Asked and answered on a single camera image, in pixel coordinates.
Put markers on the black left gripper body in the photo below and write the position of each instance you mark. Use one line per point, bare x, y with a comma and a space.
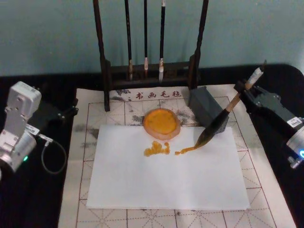
46, 112

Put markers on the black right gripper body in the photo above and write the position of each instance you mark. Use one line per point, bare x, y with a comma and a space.
279, 111

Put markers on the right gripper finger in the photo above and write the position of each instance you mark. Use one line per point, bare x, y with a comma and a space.
263, 93
249, 102

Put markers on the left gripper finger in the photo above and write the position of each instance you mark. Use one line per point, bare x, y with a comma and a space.
69, 107
69, 113

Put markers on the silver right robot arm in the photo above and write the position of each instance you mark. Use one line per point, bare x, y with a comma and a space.
297, 145

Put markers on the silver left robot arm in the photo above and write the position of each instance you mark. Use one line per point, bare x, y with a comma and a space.
16, 126

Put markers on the grid-printed felt calligraphy mat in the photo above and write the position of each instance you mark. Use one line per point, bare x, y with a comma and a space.
78, 147

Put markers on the grey rectangular box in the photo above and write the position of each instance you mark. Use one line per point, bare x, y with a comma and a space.
205, 104

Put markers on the dark wooden brush rack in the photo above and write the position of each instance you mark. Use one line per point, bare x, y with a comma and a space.
105, 71

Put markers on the black table cloth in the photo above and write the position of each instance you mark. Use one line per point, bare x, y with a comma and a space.
35, 202

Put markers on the round dish of orange paint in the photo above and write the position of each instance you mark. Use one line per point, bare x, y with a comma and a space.
161, 122

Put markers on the thin hanging brush, brown tip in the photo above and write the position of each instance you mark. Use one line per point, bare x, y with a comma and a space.
129, 35

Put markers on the thin hanging brush, pale ferrule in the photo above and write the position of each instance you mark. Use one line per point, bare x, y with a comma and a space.
145, 35

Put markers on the hanging brush, white tip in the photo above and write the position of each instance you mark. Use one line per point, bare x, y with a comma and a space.
162, 35

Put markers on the white paper sheet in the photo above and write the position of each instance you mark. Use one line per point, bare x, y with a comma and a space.
161, 180

